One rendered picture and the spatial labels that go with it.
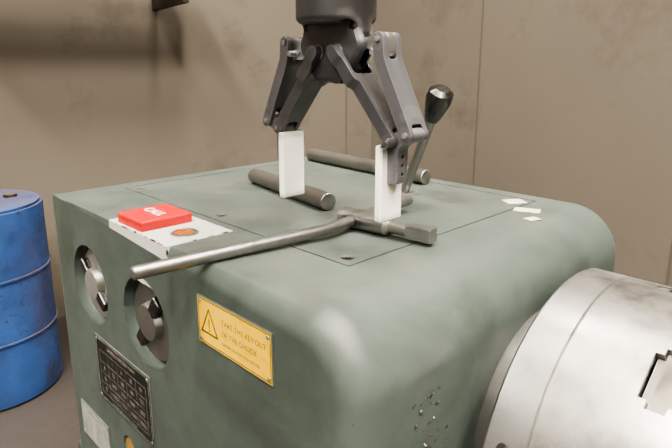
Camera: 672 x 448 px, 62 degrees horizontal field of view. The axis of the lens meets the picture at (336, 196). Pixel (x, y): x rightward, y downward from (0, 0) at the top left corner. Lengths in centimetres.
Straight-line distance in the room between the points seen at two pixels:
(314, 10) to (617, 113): 259
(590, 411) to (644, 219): 257
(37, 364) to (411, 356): 252
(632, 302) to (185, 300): 39
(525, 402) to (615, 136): 261
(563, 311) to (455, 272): 9
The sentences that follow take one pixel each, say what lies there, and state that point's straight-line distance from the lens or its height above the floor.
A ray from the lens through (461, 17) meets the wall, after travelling 365.
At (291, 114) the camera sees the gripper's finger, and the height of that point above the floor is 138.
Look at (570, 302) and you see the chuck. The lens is 52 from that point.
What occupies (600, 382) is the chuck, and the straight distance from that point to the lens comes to 48.
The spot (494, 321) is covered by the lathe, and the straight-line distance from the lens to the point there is 52.
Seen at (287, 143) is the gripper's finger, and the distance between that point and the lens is 59.
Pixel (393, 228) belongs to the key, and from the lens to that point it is 56.
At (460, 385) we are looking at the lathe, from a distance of 50.
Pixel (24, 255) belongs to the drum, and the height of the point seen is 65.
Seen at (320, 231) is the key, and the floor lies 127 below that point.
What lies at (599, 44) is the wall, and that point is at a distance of 309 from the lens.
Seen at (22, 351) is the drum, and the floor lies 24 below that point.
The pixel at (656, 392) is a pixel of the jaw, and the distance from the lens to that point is 48.
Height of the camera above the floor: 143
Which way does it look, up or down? 13 degrees down
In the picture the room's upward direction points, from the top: straight up
